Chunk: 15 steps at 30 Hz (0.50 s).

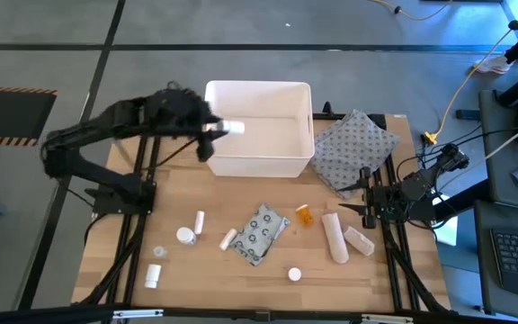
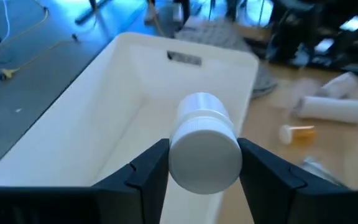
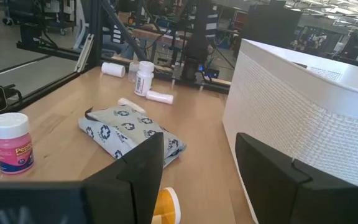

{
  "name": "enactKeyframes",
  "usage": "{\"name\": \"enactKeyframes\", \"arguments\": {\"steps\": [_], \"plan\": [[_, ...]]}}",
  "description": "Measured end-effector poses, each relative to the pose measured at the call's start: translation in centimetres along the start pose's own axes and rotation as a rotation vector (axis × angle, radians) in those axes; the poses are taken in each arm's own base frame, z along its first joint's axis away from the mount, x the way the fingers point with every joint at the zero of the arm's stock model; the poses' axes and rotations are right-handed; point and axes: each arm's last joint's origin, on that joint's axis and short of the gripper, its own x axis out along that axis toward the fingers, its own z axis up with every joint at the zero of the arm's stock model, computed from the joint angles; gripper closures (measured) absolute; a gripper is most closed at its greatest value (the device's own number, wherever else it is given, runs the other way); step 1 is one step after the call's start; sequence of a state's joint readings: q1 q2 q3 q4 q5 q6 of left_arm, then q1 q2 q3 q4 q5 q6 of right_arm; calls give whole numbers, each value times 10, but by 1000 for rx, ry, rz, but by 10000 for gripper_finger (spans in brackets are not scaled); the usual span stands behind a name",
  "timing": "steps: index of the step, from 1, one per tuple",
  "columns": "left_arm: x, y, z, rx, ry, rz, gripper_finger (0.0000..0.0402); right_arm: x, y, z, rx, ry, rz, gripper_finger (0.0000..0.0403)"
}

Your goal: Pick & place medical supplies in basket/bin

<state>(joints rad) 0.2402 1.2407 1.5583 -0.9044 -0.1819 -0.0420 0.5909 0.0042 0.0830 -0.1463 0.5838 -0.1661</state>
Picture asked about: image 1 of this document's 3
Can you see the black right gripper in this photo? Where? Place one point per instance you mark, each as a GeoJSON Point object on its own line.
{"type": "Point", "coordinates": [385, 202]}

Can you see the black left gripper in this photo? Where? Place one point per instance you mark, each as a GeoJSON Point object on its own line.
{"type": "Point", "coordinates": [182, 110]}

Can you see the thick white bandage roll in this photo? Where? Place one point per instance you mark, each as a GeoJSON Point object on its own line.
{"type": "Point", "coordinates": [234, 127]}

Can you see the pale gauze roll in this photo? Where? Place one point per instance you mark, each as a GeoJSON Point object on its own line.
{"type": "Point", "coordinates": [359, 240]}

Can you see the large beige bandage roll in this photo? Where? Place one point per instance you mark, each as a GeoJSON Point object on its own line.
{"type": "Point", "coordinates": [335, 238]}

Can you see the orange pill bottle white cap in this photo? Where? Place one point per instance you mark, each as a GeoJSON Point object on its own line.
{"type": "Point", "coordinates": [305, 217]}

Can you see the slim white tube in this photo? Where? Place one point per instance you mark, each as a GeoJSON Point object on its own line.
{"type": "Point", "coordinates": [199, 222]}

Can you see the white capped round jar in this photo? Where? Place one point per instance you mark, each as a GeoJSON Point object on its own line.
{"type": "Point", "coordinates": [294, 274]}

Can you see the white labelled pill bottle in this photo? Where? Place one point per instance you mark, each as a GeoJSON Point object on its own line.
{"type": "Point", "coordinates": [186, 236]}

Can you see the small white gauze roll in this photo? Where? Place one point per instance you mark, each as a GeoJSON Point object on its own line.
{"type": "Point", "coordinates": [228, 239]}

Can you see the grey patterned medical pouch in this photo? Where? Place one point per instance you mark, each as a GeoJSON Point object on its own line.
{"type": "Point", "coordinates": [259, 234]}

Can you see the plain white bottle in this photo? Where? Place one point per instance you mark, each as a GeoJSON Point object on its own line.
{"type": "Point", "coordinates": [153, 275]}

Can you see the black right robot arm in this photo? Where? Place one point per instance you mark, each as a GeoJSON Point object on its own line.
{"type": "Point", "coordinates": [416, 186]}

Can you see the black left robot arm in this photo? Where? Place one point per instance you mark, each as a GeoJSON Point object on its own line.
{"type": "Point", "coordinates": [101, 173]}

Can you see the white plastic basket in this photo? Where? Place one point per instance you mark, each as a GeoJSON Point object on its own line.
{"type": "Point", "coordinates": [263, 153]}

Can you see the grey patterned folded cloth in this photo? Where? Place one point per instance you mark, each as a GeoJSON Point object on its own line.
{"type": "Point", "coordinates": [353, 148]}

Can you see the black power adapter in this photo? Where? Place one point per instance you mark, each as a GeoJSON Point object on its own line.
{"type": "Point", "coordinates": [467, 114]}

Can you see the dark grey desk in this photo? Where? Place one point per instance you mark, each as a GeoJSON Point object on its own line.
{"type": "Point", "coordinates": [506, 180]}
{"type": "Point", "coordinates": [488, 270]}

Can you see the white pink shoe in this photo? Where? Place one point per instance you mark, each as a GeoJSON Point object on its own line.
{"type": "Point", "coordinates": [493, 65]}

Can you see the black hazard-striped floor mat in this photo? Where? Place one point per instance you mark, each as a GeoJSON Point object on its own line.
{"type": "Point", "coordinates": [7, 114]}

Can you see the black aluminium table frame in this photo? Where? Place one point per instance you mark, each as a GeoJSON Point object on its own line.
{"type": "Point", "coordinates": [104, 206]}

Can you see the black horizontal frame beam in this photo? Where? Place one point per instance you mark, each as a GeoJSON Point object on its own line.
{"type": "Point", "coordinates": [38, 315]}

